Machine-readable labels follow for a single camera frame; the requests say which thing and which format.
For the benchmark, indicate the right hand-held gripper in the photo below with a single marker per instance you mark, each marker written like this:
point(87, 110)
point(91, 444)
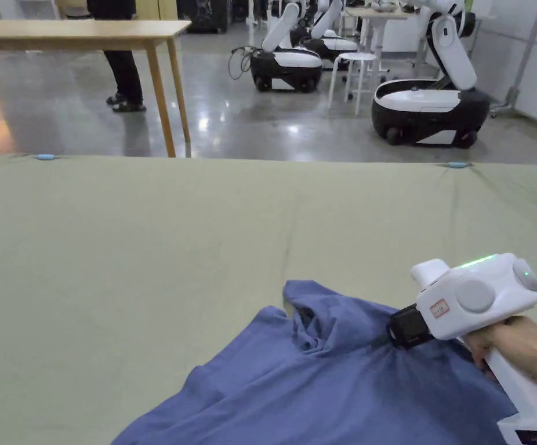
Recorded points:
point(475, 296)

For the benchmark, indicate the blue shirt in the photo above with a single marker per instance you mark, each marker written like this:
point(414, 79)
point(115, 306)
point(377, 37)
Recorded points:
point(324, 375)

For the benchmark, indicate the person's right hand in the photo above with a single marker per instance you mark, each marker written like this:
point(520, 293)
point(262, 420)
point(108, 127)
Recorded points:
point(521, 343)

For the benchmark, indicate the blue sheet clip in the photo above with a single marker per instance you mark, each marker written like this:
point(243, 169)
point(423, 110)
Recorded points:
point(458, 165)
point(46, 157)

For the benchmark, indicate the white and black wheeled robot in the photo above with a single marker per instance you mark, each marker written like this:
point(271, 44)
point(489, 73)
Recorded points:
point(331, 37)
point(435, 102)
point(287, 60)

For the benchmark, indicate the white desk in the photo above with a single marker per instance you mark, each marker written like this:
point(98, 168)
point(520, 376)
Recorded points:
point(380, 23)

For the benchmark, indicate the bed with pale green sheet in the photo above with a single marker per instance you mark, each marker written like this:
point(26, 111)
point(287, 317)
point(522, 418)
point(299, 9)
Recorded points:
point(157, 259)

